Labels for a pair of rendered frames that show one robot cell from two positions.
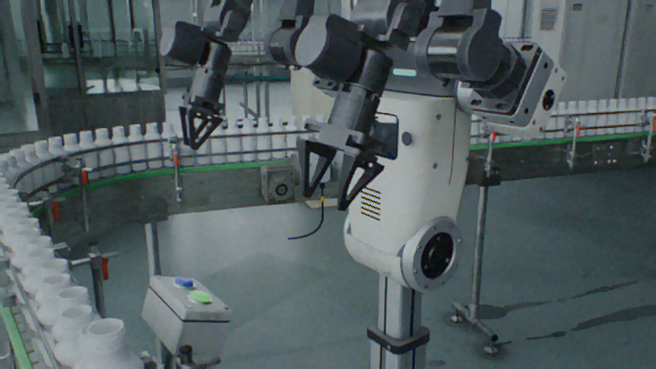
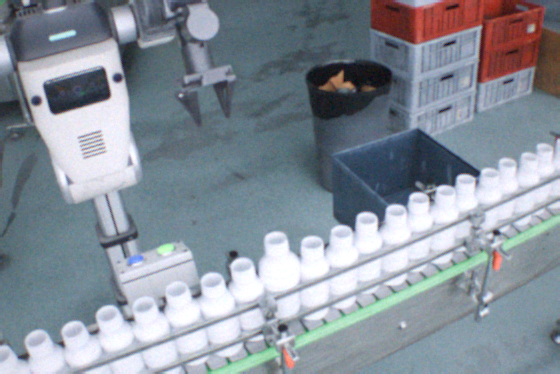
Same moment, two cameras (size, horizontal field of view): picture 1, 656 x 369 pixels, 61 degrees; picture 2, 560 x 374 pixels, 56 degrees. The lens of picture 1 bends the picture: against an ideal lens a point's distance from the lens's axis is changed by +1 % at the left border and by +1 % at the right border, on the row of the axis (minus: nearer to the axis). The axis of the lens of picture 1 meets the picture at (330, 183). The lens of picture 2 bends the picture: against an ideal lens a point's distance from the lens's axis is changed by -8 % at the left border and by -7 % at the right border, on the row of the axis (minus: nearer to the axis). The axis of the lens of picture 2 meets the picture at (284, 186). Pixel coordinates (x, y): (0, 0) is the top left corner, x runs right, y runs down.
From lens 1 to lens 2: 1.02 m
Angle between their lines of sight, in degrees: 70
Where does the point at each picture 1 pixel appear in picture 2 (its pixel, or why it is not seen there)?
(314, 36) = (204, 18)
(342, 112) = (207, 60)
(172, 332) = (187, 274)
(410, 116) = (113, 61)
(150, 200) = not seen: outside the picture
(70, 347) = (227, 297)
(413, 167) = (123, 96)
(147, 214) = not seen: outside the picture
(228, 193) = not seen: outside the picture
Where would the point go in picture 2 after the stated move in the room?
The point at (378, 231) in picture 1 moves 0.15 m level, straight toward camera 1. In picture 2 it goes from (107, 160) to (161, 165)
